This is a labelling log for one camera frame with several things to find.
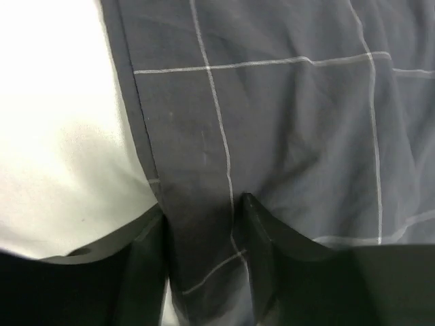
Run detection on dark grey checked pillowcase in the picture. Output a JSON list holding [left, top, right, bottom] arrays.
[[102, 1, 434, 325]]

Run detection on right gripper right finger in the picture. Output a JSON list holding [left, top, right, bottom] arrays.
[[241, 193, 434, 325]]

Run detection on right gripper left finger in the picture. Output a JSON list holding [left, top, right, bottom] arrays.
[[1, 205, 167, 325]]

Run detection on white pillow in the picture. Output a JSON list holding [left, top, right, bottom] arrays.
[[1, 1, 156, 259]]

